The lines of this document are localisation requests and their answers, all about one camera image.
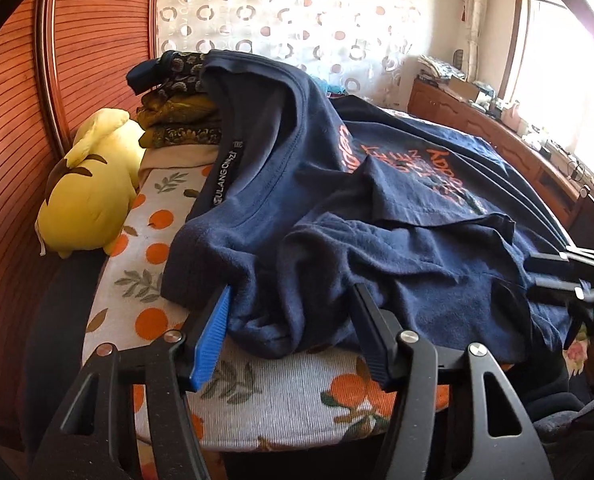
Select navy blue printed t-shirt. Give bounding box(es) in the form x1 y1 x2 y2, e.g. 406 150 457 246
160 51 570 364

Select folded olive patterned clothes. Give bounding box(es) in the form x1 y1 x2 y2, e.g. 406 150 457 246
126 51 222 148

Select wooden cabinet desk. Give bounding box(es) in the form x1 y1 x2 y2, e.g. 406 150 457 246
408 77 594 229

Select floral quilt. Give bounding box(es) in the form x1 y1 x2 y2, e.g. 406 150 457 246
562 324 590 378

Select orange fruit print sheet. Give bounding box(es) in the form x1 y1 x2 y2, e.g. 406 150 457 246
82 165 395 452

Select yellow plush toy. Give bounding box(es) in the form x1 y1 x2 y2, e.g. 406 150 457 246
35 108 144 259

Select white circle pattern curtain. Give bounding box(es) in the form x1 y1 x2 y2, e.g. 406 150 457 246
157 0 462 110

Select red wooden headboard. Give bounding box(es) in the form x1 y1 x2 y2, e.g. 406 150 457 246
0 0 156 445

